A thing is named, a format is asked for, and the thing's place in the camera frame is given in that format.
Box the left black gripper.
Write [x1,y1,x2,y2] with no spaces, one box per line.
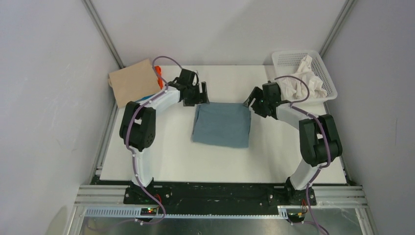
[183,81,209,107]

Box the grey-blue t-shirt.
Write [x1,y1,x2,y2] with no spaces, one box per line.
[191,102,252,148]

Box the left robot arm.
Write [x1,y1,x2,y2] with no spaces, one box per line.
[119,69,209,204]

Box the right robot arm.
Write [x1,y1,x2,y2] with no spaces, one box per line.
[243,82,343,205]

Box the crumpled white t-shirt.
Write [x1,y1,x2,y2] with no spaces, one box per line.
[277,55,327,101]

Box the white plastic basket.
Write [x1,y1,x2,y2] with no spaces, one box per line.
[272,49,338,103]

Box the folded orange t-shirt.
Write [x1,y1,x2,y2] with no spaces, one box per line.
[154,66,164,89]

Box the folded blue t-shirt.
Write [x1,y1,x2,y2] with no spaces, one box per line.
[136,94,154,102]

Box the folded tan t-shirt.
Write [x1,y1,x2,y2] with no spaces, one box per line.
[108,59,161,108]

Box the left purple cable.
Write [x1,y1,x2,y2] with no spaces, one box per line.
[124,56,182,226]

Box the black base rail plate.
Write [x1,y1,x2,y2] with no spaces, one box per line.
[123,181,317,216]

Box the aluminium frame rail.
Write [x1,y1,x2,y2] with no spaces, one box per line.
[64,185,378,235]

